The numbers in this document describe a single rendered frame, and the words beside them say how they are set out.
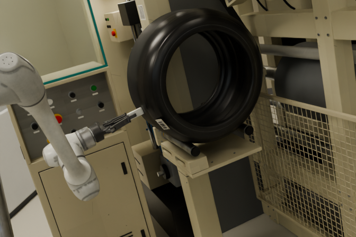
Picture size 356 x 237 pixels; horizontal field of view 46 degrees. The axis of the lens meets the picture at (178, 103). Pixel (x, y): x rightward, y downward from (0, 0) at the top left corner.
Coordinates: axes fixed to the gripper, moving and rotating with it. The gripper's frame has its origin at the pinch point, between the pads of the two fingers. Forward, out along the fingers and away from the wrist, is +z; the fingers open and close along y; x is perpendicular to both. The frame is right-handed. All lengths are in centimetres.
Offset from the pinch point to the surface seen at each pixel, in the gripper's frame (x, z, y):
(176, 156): 28.7, 10.4, 2.4
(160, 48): -23.4, 17.5, -11.6
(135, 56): -22.0, 10.5, 3.1
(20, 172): 71, -73, 222
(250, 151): 37, 40, -12
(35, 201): 102, -74, 219
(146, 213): 74, -7, 51
